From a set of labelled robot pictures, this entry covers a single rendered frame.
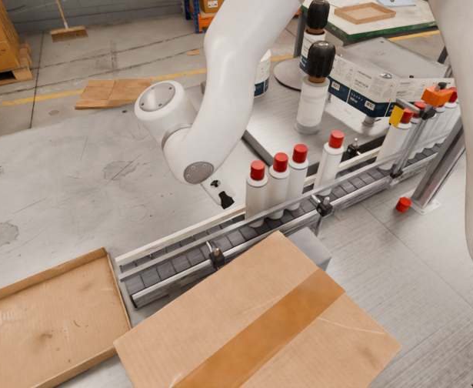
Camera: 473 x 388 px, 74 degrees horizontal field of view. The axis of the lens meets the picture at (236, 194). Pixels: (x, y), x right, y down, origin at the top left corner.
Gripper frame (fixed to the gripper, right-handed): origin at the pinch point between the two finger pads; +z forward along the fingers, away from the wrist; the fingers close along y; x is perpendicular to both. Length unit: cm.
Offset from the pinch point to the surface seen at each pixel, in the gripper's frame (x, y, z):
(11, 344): 56, -1, -2
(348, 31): -126, 106, 70
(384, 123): -65, 15, 38
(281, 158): -16.1, -0.8, -1.8
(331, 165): -28.3, -2.1, 11.5
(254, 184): -7.6, -1.6, -0.5
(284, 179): -14.2, -2.8, 3.0
